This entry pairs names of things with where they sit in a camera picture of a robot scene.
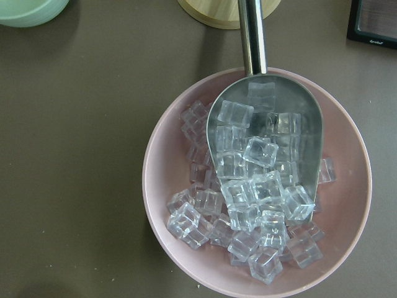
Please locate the metal ice scoop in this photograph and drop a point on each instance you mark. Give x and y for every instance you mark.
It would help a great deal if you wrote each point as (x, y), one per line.
(290, 95)

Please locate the wooden cup tree stand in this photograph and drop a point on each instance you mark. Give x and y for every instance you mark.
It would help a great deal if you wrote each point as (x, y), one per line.
(226, 14)

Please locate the pink bowl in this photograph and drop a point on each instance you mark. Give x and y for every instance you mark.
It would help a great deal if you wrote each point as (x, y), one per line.
(345, 202)

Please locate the black mirror tray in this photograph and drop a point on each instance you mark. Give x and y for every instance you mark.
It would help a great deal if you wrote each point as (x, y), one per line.
(373, 22)

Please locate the mint green bowl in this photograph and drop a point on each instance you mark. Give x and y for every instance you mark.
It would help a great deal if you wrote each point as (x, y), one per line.
(16, 13)

